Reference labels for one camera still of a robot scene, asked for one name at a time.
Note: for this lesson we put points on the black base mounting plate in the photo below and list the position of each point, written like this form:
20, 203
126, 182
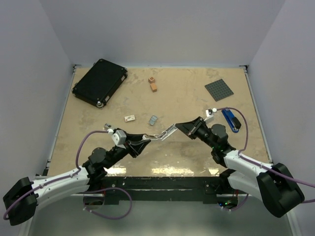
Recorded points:
208, 190

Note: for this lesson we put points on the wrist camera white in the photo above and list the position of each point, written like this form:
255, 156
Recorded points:
118, 136
210, 114

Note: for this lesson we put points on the grey metal stapler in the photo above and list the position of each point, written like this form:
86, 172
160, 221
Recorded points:
108, 126

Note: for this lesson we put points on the wooden cube with circle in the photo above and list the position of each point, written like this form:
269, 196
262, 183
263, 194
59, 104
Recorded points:
151, 80

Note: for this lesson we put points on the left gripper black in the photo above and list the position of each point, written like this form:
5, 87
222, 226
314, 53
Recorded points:
136, 142

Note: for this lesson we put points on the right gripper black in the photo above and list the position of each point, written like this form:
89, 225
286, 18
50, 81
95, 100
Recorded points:
191, 128

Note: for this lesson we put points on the black hard case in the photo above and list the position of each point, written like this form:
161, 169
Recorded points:
100, 83

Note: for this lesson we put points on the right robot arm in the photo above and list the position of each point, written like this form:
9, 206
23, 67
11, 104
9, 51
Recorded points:
272, 184

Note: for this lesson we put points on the plain wooden block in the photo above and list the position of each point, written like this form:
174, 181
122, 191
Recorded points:
153, 87

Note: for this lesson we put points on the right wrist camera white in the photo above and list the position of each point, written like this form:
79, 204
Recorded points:
210, 114

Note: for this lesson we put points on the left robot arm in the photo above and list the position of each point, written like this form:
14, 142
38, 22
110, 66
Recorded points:
26, 196

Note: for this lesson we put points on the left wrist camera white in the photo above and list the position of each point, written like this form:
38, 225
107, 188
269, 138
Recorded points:
118, 136

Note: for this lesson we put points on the blue stapler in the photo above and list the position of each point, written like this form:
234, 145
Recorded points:
232, 121

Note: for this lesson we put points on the grey studded baseplate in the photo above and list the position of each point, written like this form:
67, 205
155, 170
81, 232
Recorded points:
219, 90

